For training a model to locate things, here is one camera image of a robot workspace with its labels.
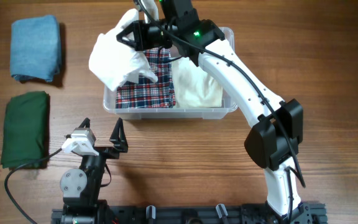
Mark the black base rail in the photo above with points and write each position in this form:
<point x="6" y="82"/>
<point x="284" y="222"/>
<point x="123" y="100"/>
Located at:
<point x="246" y="213"/>

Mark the white cloth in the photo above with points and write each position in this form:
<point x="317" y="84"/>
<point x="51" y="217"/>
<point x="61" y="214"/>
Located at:
<point x="115" y="63"/>

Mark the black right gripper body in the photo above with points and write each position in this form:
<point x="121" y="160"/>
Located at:
<point x="155" y="35"/>

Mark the plaid cloth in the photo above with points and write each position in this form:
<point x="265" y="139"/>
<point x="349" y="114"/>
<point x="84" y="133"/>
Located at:
<point x="145" y="93"/>

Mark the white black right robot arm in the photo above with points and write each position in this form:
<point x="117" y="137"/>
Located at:
<point x="276" y="125"/>

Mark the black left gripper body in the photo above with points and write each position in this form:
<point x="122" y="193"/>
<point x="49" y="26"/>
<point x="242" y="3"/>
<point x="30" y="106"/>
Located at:
<point x="111" y="152"/>

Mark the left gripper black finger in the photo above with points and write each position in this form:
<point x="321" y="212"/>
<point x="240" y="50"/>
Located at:
<point x="118" y="137"/>
<point x="85" y="123"/>

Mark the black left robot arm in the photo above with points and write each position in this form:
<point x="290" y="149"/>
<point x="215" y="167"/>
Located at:
<point x="81" y="186"/>

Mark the folded dark green cloth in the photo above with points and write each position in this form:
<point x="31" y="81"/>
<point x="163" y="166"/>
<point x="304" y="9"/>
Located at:
<point x="25" y="129"/>

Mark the cream cloth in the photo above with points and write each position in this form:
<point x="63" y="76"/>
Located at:
<point x="193" y="87"/>

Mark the folded blue cloth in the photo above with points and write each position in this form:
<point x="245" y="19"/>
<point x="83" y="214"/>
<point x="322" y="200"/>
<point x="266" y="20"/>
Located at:
<point x="36" y="49"/>

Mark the clear plastic storage bin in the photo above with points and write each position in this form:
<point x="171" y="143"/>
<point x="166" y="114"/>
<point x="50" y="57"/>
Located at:
<point x="109" y="104"/>

